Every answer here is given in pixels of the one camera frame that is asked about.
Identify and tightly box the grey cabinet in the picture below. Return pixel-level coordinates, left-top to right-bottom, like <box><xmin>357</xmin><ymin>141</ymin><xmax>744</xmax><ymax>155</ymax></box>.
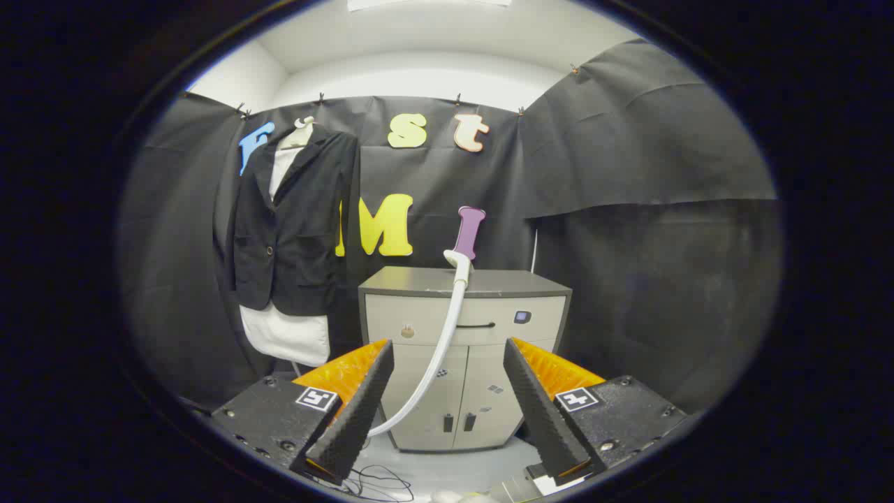
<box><xmin>358</xmin><ymin>265</ymin><xmax>572</xmax><ymax>453</ymax></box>

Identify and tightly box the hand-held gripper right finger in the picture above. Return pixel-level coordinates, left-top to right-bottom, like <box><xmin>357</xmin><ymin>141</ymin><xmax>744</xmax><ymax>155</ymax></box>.
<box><xmin>503</xmin><ymin>337</ymin><xmax>689</xmax><ymax>488</ymax></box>

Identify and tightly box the black floor cable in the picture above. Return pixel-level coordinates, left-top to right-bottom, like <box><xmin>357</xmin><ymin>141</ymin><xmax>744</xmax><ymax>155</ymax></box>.
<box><xmin>307</xmin><ymin>464</ymin><xmax>416</xmax><ymax>502</ymax></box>

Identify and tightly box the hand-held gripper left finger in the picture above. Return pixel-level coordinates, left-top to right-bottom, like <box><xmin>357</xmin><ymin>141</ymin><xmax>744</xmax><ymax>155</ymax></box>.
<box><xmin>210</xmin><ymin>339</ymin><xmax>395</xmax><ymax>486</ymax></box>

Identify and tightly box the black suit jacket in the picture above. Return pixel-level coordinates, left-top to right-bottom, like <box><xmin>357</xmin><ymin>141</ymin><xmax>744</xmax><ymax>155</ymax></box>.
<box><xmin>230</xmin><ymin>126</ymin><xmax>360</xmax><ymax>316</ymax></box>

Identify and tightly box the ceiling light panel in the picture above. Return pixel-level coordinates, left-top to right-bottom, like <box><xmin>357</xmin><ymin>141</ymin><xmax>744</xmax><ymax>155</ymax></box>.
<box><xmin>347</xmin><ymin>0</ymin><xmax>514</xmax><ymax>12</ymax></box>

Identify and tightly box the black backdrop cloth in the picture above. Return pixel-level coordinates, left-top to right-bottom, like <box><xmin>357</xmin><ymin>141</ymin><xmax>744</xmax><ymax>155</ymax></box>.
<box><xmin>119</xmin><ymin>38</ymin><xmax>783</xmax><ymax>413</ymax></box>

